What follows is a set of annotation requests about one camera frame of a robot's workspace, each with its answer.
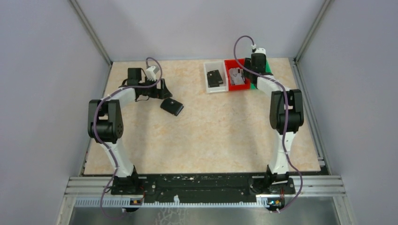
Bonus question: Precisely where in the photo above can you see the black leather card holder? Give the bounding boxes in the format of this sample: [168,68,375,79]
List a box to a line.
[160,98,184,116]

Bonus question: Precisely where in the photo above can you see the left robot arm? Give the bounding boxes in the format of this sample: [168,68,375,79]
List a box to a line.
[88,66,172,186]

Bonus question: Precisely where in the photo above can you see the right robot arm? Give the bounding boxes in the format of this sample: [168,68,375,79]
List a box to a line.
[244,52,304,186]

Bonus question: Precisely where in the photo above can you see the white cards in red bin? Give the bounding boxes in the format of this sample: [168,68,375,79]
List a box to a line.
[229,67,245,86]

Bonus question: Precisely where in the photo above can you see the red plastic bin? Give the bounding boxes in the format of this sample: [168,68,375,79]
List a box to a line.
[224,60,251,91]

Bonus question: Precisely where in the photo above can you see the green plastic bin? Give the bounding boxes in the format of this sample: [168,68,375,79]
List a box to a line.
[250,61,272,90]

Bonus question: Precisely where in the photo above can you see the white plastic bin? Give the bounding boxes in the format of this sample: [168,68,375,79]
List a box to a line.
[203,60,229,94]

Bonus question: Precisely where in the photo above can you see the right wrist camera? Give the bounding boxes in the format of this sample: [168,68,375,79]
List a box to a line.
[251,44,266,55]

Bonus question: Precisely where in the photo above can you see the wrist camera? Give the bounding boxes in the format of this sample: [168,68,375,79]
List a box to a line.
[251,44,266,55]
[145,66,159,81]

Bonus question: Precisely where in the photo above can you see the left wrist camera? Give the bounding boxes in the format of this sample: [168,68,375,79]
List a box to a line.
[145,66,159,81]

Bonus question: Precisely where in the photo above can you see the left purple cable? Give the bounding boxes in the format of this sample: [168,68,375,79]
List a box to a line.
[93,57,163,220]

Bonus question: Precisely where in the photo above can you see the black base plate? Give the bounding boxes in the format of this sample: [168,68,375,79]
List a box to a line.
[110,172,296,203]

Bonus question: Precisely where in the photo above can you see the aluminium frame rail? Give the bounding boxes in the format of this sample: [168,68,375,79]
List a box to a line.
[65,174,346,208]

